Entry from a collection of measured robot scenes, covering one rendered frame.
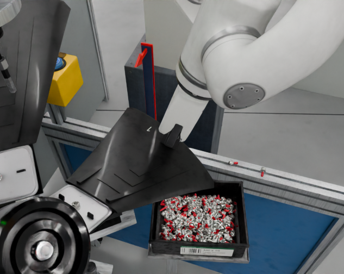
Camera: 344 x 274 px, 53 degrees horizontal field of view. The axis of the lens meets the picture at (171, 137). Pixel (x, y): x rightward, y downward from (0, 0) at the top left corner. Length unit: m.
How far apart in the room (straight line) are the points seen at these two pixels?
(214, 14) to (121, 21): 2.73
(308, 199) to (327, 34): 0.63
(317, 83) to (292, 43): 2.16
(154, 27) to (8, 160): 0.65
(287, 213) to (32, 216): 0.78
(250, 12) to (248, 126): 1.82
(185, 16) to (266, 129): 1.38
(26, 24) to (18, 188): 0.22
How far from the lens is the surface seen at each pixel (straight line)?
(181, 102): 0.50
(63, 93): 0.89
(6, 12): 0.31
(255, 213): 1.09
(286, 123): 2.29
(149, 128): 0.67
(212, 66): 0.40
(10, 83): 0.37
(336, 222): 1.03
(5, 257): 0.41
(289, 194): 0.95
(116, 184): 0.55
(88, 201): 0.53
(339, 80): 2.51
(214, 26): 0.42
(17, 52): 0.51
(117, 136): 0.64
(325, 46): 0.39
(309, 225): 1.10
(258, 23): 0.43
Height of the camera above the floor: 1.59
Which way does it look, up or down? 49 degrees down
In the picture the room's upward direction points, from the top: straight up
